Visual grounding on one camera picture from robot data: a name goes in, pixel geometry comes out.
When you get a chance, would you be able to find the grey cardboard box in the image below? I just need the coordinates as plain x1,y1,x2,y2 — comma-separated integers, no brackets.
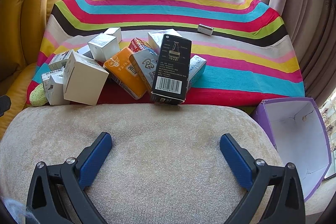
77,45,93,60

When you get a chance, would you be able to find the white box dark print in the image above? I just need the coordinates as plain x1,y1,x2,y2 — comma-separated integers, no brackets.
48,49,76,71

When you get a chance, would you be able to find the yellow sofa cushion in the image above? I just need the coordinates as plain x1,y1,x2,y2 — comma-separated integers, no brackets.
0,0,63,140

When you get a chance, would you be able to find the grey fuzzy cloth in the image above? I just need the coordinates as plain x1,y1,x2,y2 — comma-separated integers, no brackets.
0,196,36,224

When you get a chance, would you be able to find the mauve pleated curtain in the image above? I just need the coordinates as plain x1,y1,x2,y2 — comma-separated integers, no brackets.
253,0,336,110

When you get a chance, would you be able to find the rainbow striped table cloth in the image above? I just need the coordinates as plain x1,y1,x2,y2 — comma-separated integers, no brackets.
26,0,306,107

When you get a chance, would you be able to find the small silver box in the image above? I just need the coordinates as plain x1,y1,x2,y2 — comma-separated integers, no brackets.
198,24,214,36

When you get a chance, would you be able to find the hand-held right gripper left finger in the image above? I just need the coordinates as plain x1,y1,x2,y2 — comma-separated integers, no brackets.
26,132,113,224

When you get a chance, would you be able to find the light green sponge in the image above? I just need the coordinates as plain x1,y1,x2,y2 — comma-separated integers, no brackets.
29,83,48,106

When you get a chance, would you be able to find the white and teal box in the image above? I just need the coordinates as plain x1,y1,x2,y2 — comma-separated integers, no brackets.
187,54,207,91

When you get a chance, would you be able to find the white box grey logo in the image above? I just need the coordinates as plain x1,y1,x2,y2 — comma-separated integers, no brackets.
129,49,159,91

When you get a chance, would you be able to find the purple cardboard box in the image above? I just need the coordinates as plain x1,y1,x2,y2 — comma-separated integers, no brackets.
249,97,332,201

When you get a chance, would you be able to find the white silver-sided box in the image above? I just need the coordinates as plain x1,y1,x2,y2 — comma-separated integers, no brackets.
87,33,118,62

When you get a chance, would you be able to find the large white cardboard box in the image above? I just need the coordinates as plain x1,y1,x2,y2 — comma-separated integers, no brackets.
63,50,110,106

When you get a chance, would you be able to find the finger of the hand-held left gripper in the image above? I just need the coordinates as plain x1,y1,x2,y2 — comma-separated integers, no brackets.
0,94,12,117

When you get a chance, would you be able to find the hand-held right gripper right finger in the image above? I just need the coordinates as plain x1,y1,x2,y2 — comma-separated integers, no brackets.
220,133,306,224

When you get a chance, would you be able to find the black barcode box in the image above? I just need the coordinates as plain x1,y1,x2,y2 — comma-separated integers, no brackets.
150,33,193,105

